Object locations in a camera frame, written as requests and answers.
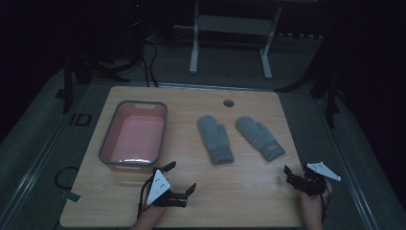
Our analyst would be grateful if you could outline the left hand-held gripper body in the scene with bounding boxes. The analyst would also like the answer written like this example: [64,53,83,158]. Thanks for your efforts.
[145,166,190,208]

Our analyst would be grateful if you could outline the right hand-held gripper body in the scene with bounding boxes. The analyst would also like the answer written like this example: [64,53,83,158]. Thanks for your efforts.
[293,161,342,197]

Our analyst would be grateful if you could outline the person's right hand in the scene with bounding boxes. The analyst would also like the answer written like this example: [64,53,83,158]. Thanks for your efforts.
[298,180,334,224]

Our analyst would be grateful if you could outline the person's left hand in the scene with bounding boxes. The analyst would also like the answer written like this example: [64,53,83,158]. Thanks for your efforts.
[140,185,170,222]

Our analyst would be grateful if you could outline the pink bin with grey rim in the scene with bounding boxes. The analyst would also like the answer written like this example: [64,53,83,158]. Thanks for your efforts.
[98,100,169,173]

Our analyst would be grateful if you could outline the grey mitten with label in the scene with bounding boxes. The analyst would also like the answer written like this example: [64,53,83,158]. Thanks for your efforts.
[235,115,286,163]

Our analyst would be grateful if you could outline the plain grey mitten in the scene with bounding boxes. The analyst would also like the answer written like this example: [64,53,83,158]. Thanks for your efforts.
[196,114,235,166]

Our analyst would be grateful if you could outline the black tripod stand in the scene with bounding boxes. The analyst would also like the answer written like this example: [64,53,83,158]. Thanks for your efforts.
[275,61,345,129]
[55,47,142,115]

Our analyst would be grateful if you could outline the grey tape patch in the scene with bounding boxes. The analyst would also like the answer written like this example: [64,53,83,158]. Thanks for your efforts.
[61,190,82,204]

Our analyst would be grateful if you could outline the white metal stand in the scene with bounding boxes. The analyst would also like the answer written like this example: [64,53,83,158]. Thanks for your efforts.
[173,0,320,81]

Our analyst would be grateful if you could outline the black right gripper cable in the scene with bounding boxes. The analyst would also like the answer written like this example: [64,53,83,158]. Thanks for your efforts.
[318,181,331,223]

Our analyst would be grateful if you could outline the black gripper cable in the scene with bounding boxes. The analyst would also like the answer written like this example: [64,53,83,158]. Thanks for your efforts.
[137,174,156,221]
[318,181,331,223]

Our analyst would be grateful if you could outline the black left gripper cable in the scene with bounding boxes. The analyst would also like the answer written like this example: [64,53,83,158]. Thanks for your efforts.
[137,174,156,221]

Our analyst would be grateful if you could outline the black floor cables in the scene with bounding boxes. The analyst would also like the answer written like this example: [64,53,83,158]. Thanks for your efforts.
[139,37,160,88]

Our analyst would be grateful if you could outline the black cable loop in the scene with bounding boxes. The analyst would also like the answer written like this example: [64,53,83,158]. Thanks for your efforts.
[54,166,80,191]

